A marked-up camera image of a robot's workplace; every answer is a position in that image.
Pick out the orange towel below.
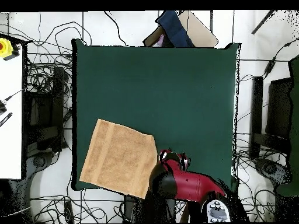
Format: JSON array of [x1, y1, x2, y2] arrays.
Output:
[[79, 118, 158, 200]]

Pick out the dark green table cloth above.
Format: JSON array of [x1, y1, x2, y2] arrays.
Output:
[[71, 38, 241, 195]]

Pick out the black bar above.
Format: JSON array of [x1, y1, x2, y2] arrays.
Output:
[[249, 76, 264, 159]]

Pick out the black box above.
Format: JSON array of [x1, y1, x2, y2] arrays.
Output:
[[266, 78, 294, 141]]

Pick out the cardboard box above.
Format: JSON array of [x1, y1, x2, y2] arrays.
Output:
[[142, 10, 219, 48]]

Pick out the blue cloth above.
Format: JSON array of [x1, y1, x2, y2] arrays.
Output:
[[155, 10, 194, 48]]

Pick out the black computer case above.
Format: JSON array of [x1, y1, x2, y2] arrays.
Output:
[[25, 66, 66, 152]]

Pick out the black rod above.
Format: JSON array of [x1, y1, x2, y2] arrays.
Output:
[[251, 9, 276, 35]]

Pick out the white desk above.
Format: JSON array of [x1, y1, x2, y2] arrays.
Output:
[[0, 44, 24, 180]]

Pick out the black striped strip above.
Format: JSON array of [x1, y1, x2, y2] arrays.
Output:
[[0, 112, 13, 128]]

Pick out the yellow emergency stop button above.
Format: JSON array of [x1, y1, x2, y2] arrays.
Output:
[[0, 37, 20, 61]]

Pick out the black cable tangle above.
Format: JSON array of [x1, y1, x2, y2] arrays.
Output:
[[25, 20, 92, 113], [233, 135, 288, 222]]

